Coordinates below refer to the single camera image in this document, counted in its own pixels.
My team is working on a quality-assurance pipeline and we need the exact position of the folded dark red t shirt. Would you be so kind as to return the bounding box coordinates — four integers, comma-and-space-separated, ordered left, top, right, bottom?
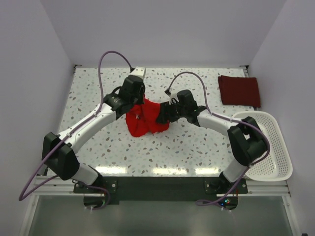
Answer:
218, 75, 261, 108

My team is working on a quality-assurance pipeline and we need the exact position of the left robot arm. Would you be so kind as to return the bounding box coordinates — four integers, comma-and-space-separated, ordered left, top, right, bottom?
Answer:
42, 75, 145, 193

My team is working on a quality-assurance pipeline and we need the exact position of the bright red t shirt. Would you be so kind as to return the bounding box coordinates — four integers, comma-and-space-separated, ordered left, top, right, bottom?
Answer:
126, 99, 169, 137

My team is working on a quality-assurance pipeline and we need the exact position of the white perforated plastic basket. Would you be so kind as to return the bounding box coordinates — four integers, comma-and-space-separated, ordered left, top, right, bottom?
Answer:
233, 111, 293, 182

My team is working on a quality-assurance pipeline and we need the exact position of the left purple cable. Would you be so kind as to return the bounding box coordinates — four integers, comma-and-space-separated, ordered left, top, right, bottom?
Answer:
19, 51, 136, 202

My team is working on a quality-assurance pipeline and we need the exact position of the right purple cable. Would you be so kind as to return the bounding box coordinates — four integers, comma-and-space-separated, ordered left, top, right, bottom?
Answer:
164, 71, 271, 207

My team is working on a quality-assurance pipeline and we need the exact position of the purple cable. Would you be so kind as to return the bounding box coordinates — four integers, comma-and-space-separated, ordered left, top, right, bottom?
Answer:
19, 51, 136, 202
164, 71, 271, 207

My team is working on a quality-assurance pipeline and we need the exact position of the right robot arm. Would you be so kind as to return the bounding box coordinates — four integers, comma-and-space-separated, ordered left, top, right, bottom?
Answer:
156, 89, 270, 193

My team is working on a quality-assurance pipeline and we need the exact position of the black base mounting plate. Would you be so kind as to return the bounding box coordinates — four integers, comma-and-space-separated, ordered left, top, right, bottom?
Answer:
73, 177, 248, 209

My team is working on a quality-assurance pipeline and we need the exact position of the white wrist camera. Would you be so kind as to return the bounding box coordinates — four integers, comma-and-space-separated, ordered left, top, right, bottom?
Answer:
169, 97, 178, 104
130, 67, 146, 80

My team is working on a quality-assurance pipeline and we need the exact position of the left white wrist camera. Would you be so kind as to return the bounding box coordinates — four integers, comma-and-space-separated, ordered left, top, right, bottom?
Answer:
130, 67, 146, 80

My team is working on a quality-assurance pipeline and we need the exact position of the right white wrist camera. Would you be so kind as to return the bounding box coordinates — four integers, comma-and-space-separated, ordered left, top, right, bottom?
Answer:
169, 97, 178, 104

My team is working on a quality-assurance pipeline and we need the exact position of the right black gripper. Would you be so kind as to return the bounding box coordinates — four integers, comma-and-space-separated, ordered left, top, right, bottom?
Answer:
156, 100, 187, 125

